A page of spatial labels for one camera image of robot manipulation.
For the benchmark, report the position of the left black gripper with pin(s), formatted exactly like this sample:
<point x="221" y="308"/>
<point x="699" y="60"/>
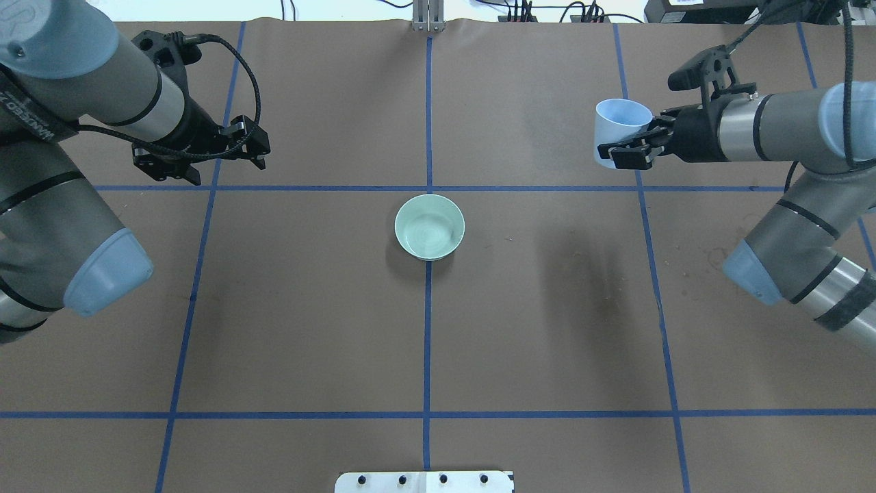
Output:
<point x="198" y="129"/>

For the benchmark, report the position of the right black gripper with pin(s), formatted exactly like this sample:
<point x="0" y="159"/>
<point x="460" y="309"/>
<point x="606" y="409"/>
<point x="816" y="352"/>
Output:
<point x="697" y="134"/>

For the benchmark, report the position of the light blue paper cup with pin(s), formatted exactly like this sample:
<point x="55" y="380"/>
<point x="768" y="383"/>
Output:
<point x="615" y="120"/>

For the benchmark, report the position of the green ceramic bowl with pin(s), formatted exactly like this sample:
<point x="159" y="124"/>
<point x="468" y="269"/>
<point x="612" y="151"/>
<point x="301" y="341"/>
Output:
<point x="429" y="227"/>

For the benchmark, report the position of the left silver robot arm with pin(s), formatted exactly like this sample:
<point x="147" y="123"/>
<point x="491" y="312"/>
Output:
<point x="67" y="69"/>

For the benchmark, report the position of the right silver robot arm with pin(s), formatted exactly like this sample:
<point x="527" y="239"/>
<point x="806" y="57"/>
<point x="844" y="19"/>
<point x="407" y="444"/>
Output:
<point x="789" y="255"/>

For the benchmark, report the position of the black box with label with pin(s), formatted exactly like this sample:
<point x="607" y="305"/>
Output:
<point x="699" y="12"/>

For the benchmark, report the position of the orange black usb hub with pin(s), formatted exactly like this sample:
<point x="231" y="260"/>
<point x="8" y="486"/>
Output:
<point x="582" y="12"/>

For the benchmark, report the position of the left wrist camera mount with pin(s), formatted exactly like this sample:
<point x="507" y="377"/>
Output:
<point x="172" y="53"/>

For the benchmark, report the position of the aluminium frame post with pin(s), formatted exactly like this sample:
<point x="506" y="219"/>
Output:
<point x="428" y="16"/>

